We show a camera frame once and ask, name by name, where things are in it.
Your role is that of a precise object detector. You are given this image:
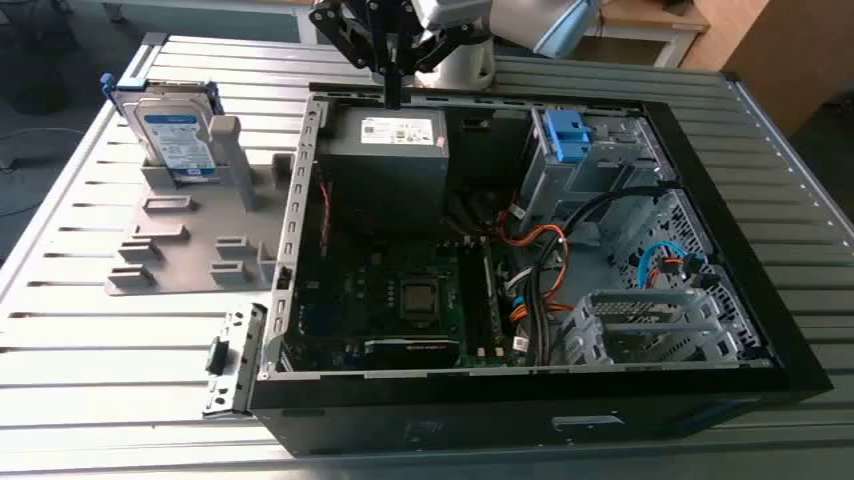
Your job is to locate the green motherboard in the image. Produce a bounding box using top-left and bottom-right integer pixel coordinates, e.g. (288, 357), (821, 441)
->
(286, 234), (522, 371)

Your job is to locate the blue data wire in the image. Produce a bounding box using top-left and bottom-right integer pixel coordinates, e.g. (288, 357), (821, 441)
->
(635, 239), (709, 292)

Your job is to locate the grey power supply unit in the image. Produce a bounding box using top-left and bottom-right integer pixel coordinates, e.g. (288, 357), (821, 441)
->
(319, 107), (452, 236)

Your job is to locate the thin red wire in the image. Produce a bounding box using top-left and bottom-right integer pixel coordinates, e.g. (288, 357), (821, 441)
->
(316, 177), (336, 251)

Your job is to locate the silver optical drive cage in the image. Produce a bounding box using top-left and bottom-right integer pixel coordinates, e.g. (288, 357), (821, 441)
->
(519, 107), (675, 221)

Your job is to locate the orange power wire bundle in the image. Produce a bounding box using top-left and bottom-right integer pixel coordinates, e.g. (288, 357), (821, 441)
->
(499, 223), (576, 327)

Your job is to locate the disk power wire black plug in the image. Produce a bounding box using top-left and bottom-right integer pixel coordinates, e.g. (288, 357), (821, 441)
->
(653, 254), (723, 291)

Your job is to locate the black cable bundle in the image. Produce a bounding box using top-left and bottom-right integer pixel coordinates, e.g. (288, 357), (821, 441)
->
(519, 184), (675, 369)

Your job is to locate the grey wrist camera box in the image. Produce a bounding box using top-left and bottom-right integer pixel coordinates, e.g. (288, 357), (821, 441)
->
(410, 0), (495, 31)

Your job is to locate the black graphics card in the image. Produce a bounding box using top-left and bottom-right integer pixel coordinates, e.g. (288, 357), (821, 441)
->
(363, 337), (462, 369)

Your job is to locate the black PC case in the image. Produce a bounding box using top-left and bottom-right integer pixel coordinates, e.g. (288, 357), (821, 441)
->
(250, 82), (835, 459)

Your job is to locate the silver hinged case bracket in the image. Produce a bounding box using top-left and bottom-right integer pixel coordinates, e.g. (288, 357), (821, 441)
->
(203, 302), (268, 419)

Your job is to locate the silver CPU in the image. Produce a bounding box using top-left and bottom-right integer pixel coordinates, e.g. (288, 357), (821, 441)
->
(399, 282), (442, 321)

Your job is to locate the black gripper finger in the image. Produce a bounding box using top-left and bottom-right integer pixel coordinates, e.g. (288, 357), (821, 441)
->
(394, 22), (479, 110)
(308, 4), (396, 110)

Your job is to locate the silver disk bay cage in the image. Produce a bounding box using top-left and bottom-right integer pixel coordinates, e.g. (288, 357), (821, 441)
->
(559, 287), (743, 366)

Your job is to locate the grey parts rack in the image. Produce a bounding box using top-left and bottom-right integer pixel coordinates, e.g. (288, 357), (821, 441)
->
(103, 114), (299, 299)

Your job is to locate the blue plastic drive latch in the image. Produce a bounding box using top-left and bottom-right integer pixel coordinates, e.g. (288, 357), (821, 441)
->
(543, 108), (594, 164)

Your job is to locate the hard disk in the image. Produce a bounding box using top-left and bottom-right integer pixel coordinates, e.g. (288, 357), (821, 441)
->
(99, 72), (226, 184)

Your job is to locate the wooden cabinet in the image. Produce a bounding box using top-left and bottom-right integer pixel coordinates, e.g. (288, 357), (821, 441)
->
(679, 0), (854, 139)

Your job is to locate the white frame desk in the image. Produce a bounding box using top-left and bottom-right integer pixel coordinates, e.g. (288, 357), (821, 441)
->
(292, 0), (710, 69)

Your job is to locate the black office chair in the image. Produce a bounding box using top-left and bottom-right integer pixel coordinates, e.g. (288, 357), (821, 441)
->
(0, 0), (76, 117)

